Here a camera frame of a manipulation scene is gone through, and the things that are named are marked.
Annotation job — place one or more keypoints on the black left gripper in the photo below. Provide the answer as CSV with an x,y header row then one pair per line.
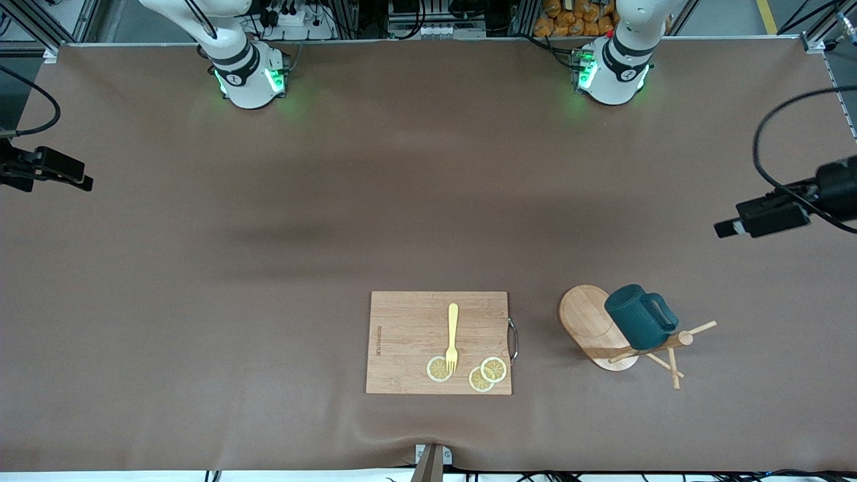
x,y
835,185

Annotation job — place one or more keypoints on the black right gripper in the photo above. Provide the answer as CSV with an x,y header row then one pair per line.
x,y
15,163

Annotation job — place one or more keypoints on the dark green mug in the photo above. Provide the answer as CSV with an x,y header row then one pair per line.
x,y
633,314

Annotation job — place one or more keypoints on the wooden mug tree rack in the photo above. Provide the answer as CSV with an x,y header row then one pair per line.
x,y
586,314

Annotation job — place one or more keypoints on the brown table mat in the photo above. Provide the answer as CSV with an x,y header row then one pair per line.
x,y
268,201

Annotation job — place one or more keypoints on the orange packaged goods pile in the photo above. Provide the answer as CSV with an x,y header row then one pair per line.
x,y
569,20

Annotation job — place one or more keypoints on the lemon slice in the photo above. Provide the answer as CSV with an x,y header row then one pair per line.
x,y
436,369
494,369
478,383

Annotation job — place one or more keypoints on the yellow plastic fork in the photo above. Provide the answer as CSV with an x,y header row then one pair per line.
x,y
453,321

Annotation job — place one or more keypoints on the white power strip with plugs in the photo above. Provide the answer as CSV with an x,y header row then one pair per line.
x,y
291,19

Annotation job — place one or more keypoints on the wooden cutting board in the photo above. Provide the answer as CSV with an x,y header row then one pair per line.
x,y
402,335

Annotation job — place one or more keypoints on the white terminal block strip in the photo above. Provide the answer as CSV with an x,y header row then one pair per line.
x,y
442,30

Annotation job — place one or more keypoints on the black electronics equipment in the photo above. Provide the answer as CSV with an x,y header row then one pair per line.
x,y
405,8

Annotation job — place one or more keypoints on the aluminium frame post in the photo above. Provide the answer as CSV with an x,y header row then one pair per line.
x,y
813,43
50,53

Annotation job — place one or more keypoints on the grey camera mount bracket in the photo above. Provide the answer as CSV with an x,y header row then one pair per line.
x,y
432,465

